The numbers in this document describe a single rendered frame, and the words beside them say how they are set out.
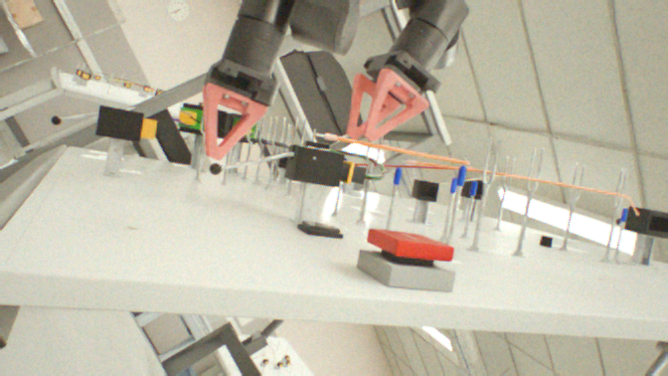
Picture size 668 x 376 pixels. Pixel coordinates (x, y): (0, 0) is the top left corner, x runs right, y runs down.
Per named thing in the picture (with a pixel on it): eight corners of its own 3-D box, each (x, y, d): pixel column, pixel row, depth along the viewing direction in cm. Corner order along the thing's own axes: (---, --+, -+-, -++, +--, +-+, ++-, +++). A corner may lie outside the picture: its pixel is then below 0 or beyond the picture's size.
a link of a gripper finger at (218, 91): (235, 165, 69) (261, 92, 69) (247, 170, 63) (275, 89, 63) (180, 145, 67) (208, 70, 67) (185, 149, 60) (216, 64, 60)
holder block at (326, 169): (283, 177, 69) (289, 144, 69) (327, 184, 71) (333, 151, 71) (293, 180, 65) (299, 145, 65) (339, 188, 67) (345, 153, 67)
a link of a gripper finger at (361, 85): (364, 150, 75) (403, 92, 76) (387, 154, 69) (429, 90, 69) (323, 120, 73) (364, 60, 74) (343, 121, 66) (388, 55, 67)
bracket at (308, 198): (289, 220, 70) (296, 179, 70) (307, 222, 71) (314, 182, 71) (299, 226, 66) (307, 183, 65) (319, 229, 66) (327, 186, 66)
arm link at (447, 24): (433, -29, 69) (475, -7, 68) (432, 1, 76) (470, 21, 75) (403, 18, 69) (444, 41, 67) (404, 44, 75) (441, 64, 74)
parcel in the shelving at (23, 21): (3, 1, 632) (29, -8, 640) (5, 3, 668) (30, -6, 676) (19, 30, 644) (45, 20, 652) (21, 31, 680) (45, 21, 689)
